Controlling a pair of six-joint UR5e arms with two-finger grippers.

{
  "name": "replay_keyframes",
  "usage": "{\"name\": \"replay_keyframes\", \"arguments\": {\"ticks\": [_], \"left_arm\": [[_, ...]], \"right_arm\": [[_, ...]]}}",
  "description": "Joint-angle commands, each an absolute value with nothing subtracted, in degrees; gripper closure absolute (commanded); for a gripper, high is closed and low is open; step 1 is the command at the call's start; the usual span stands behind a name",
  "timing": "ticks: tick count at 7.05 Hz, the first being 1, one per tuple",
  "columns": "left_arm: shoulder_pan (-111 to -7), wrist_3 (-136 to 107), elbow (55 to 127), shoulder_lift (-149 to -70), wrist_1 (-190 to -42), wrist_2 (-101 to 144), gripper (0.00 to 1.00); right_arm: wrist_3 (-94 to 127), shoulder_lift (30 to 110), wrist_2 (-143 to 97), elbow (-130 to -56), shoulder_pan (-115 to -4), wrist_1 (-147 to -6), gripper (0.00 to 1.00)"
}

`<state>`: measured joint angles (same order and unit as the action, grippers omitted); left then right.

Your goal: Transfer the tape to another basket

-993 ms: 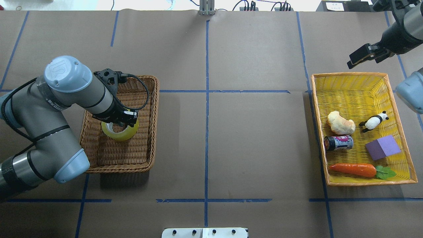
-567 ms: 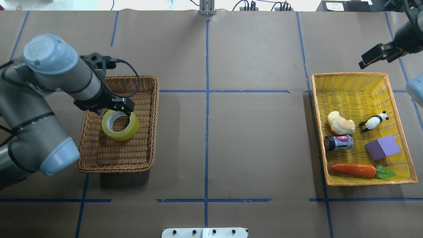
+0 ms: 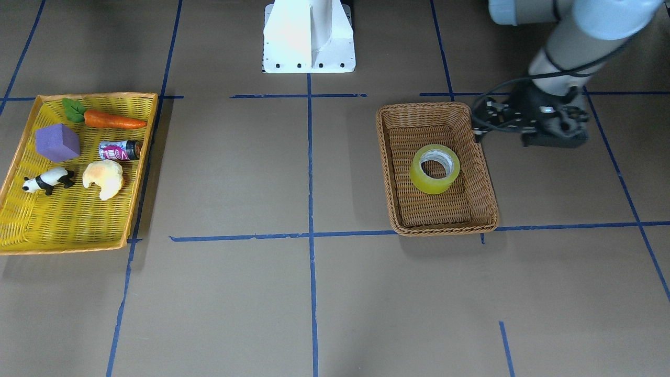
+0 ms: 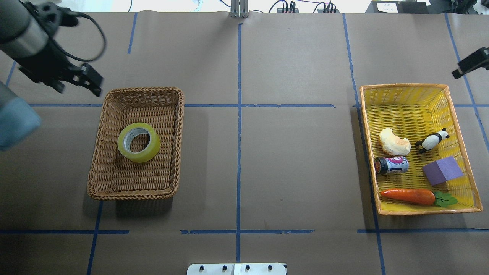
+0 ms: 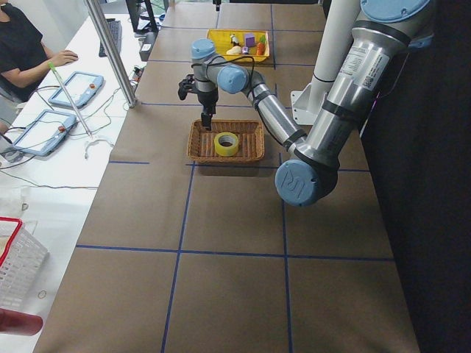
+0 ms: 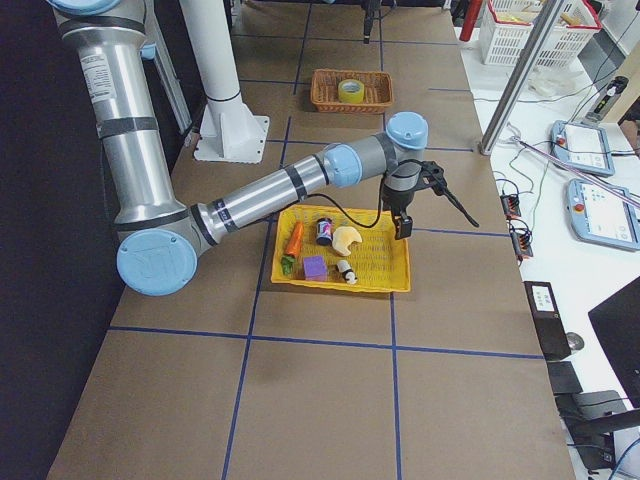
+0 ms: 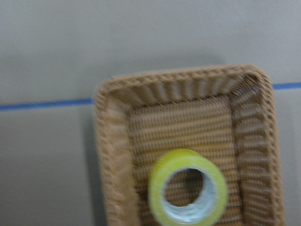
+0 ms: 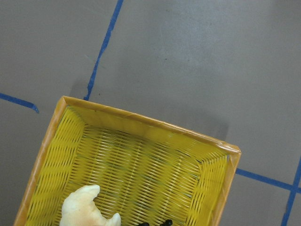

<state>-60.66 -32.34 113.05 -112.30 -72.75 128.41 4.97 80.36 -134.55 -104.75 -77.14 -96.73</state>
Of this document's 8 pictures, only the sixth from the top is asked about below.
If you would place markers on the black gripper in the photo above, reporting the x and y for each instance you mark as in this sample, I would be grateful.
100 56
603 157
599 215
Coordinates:
398 201
368 24

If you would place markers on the yellow tape roll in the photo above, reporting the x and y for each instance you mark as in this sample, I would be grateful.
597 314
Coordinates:
351 91

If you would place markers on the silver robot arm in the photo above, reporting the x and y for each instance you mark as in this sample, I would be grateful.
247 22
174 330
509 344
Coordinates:
162 239

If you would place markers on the yellow woven basket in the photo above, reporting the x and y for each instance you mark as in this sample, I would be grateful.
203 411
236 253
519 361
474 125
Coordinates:
380 262

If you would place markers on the brown wicker basket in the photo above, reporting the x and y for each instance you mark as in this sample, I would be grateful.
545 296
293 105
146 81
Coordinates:
378 91

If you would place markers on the toy croissant bread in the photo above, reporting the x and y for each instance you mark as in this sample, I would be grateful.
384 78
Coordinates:
343 238

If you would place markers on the toy panda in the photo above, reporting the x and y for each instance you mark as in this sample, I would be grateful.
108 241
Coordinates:
346 272

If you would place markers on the purple drink can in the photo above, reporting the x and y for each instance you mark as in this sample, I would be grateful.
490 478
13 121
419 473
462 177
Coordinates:
324 236

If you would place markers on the purple foam cube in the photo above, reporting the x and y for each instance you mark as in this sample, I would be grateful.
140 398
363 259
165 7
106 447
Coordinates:
315 268

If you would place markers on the red cylinder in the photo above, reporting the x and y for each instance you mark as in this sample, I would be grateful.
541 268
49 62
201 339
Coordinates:
472 12

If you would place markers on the orange toy carrot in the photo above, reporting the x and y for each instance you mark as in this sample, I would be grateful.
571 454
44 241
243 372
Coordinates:
294 244

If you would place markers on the white plastic crate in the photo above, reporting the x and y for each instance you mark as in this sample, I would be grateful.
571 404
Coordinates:
506 26

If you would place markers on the black rectangular box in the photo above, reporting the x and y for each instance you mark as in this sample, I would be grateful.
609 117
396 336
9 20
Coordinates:
547 321

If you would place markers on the near blue teach pendant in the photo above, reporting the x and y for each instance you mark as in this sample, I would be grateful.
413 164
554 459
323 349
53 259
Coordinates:
597 216

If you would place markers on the blue teach pendant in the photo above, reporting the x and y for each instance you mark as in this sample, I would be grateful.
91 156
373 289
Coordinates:
597 216
584 147

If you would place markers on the far blue teach pendant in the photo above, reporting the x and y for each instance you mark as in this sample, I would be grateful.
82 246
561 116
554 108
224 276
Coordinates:
584 147

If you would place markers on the black monitor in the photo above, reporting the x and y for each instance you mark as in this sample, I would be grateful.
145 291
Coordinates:
616 324

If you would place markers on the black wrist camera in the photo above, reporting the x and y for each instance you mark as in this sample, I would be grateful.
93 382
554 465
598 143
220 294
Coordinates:
432 177

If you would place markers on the aluminium frame post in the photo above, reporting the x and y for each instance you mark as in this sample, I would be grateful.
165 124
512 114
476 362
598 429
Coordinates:
542 29

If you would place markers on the white pedestal column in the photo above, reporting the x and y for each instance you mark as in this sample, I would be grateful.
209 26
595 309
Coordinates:
229 131

